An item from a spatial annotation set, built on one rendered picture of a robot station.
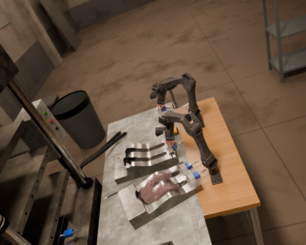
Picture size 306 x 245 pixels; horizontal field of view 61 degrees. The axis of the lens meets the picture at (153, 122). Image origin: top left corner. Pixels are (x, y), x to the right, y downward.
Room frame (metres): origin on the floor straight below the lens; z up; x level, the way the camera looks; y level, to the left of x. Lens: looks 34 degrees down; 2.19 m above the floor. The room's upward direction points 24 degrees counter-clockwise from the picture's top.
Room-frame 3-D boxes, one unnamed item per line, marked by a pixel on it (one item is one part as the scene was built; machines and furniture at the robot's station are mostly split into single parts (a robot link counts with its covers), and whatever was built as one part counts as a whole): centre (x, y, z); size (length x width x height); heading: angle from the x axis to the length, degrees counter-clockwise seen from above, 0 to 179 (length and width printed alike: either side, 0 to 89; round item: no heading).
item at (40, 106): (1.90, 0.83, 0.73); 0.30 x 0.22 x 1.47; 171
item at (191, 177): (1.20, -0.13, 0.85); 0.13 x 0.05 x 0.05; 98
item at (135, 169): (1.58, 0.18, 0.87); 0.50 x 0.26 x 0.14; 81
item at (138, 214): (1.21, 0.15, 0.85); 0.50 x 0.26 x 0.11; 98
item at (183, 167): (1.31, -0.11, 0.85); 0.13 x 0.05 x 0.05; 98
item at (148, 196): (1.22, 0.14, 0.90); 0.26 x 0.18 x 0.08; 98
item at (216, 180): (1.21, -0.24, 0.84); 0.20 x 0.07 x 0.08; 168
